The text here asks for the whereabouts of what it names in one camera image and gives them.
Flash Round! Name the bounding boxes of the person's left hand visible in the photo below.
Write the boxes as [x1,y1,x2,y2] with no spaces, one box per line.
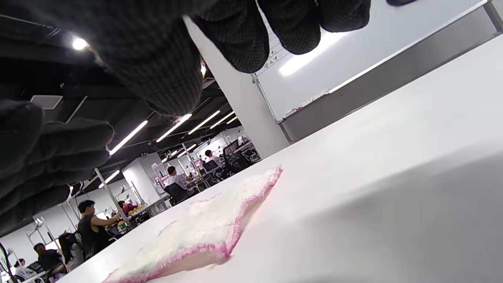
[0,99,115,236]

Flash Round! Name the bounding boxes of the person's right hand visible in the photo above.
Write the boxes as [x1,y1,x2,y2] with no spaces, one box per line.
[55,0,418,116]

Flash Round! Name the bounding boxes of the white pink-edged dish cloth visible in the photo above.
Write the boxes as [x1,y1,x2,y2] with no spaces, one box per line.
[103,165,283,283]

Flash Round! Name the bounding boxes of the row of ceiling strip lights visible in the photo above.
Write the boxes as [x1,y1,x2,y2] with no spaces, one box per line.
[98,111,239,189]

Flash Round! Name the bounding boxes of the black desk chair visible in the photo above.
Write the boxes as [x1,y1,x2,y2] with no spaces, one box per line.
[163,182,189,206]

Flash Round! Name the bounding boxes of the whiteboard on metal stand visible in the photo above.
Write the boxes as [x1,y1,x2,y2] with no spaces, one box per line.
[251,0,503,123]

